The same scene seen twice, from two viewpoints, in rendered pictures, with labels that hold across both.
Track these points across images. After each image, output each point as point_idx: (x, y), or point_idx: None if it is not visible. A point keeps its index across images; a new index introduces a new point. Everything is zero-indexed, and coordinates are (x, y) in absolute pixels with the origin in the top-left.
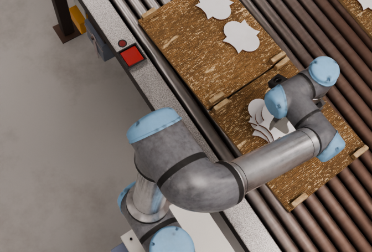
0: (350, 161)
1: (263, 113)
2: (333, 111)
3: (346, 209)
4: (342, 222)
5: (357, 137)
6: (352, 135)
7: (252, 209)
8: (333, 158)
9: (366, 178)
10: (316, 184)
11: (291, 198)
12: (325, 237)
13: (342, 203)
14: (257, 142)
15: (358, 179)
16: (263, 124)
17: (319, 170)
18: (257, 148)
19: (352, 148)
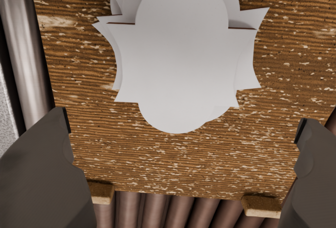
0: (233, 198)
1: None
2: (321, 122)
3: (167, 214)
4: (144, 225)
5: (290, 184)
6: (286, 176)
7: (16, 138)
8: (215, 180)
9: (229, 215)
10: (149, 188)
11: (90, 176)
12: (107, 223)
13: (169, 208)
14: (100, 49)
15: (221, 201)
16: (119, 37)
17: (173, 177)
18: (89, 62)
19: (261, 188)
